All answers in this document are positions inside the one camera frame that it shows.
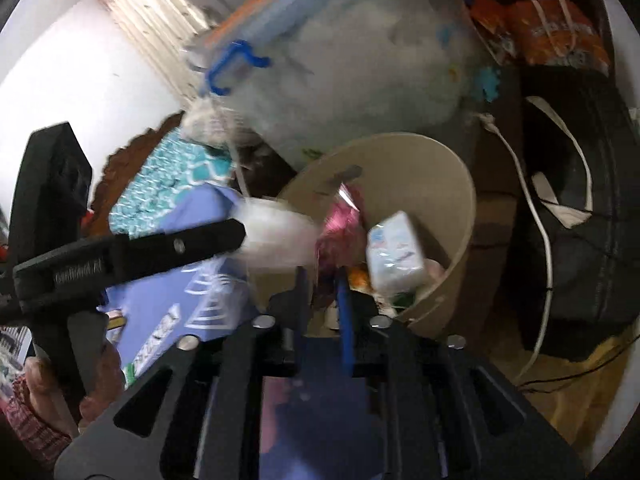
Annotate pink foil wrapper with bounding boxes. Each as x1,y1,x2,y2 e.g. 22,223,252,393
314,199,367,307

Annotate teal patterned quilt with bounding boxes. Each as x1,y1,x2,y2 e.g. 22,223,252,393
107,127,236,241

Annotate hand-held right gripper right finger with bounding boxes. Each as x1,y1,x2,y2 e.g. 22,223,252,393
336,267,586,480

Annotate clear storage box blue handle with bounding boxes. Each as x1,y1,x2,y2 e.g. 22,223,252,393
185,0,482,171

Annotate thin white charging cable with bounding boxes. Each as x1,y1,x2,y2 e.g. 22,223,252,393
227,130,254,199

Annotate black bag with white straps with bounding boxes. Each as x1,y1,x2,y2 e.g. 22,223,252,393
510,67,640,361

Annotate beige round waste bin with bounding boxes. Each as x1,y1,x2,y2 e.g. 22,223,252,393
250,132,477,337

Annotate white tissue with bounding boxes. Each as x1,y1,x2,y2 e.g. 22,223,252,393
232,197,326,267

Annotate leaf-patterned beige curtain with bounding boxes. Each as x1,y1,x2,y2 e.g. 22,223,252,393
95,0,222,107

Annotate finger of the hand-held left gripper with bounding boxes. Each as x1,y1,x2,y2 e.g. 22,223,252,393
112,219,247,277

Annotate large orange snack bag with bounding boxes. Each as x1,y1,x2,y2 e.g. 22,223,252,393
507,0,612,74

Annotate person's left forearm plaid sleeve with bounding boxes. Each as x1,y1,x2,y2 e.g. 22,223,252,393
0,375,72,467

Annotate purple printed blanket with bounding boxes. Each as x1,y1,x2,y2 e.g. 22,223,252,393
97,182,373,480

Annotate person's left hand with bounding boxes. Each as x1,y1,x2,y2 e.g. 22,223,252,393
25,344,125,433

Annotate carved wooden headboard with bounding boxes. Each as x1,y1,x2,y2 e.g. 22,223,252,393
90,112,187,211

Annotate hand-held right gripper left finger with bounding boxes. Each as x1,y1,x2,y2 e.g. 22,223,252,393
53,266,312,480

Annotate white power cable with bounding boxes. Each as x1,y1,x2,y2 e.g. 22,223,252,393
472,112,554,387

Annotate white drink carton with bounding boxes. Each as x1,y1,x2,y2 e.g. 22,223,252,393
365,211,427,294

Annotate small orange snack bag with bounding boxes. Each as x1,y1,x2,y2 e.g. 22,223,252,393
470,0,519,64

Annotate grey dotted pillow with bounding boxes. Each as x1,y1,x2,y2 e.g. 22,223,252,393
180,97,261,149

